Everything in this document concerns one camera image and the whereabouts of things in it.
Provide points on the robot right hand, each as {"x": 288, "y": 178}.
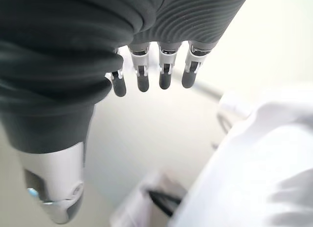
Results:
{"x": 61, "y": 65}

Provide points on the robot right leg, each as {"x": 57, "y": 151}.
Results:
{"x": 244, "y": 175}

